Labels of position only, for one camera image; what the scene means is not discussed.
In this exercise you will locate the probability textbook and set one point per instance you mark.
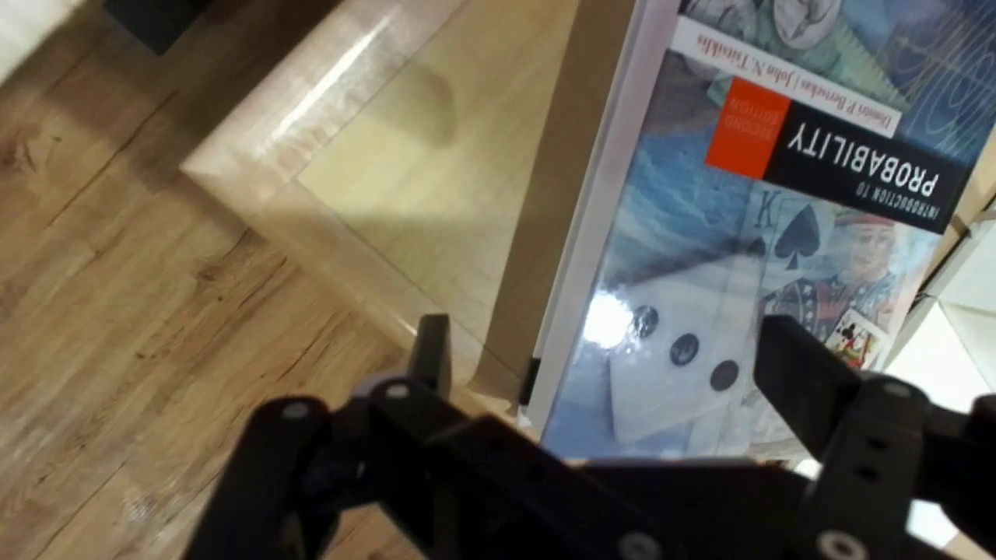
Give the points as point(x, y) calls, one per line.
point(718, 259)

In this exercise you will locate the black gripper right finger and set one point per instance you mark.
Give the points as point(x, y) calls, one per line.
point(883, 456)

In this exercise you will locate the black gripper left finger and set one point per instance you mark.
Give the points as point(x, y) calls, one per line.
point(312, 446)

